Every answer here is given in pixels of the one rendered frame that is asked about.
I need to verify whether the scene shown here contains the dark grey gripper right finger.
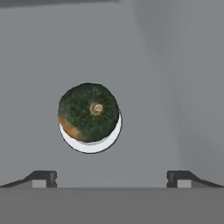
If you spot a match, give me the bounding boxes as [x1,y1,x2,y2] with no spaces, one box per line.
[166,170,224,189]

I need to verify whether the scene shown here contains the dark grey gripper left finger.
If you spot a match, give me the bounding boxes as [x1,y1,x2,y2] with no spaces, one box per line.
[0,170,58,189]

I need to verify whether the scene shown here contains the white round sink drain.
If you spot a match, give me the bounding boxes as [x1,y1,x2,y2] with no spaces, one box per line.
[59,110,123,155]

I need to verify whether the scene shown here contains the grey sink basin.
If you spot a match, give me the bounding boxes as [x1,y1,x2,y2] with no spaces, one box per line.
[0,0,224,189]

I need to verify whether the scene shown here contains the dark green round squash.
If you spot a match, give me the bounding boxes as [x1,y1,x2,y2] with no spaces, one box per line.
[57,82,121,144]

